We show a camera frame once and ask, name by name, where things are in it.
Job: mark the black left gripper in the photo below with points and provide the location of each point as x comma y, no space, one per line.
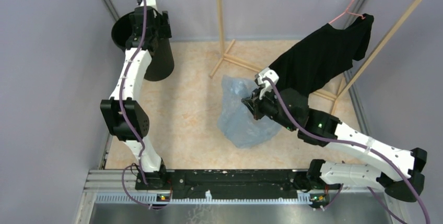
164,30

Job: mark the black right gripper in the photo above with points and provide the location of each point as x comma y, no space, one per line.
254,104

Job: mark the blue plastic trash bag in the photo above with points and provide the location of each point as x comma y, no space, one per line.
236,122

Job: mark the black trash bin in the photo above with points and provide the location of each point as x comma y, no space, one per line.
162,64

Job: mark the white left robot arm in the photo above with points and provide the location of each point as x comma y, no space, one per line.
139,34

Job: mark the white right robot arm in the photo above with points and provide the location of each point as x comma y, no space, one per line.
398,172

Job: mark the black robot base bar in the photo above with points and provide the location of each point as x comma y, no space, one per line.
231,184

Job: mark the black t-shirt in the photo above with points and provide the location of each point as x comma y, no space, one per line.
327,52

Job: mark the wooden clothes rack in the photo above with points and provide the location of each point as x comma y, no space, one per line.
345,84

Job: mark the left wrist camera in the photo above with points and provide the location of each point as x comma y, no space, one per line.
149,5

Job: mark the aluminium frame rail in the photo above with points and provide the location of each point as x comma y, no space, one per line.
118,186

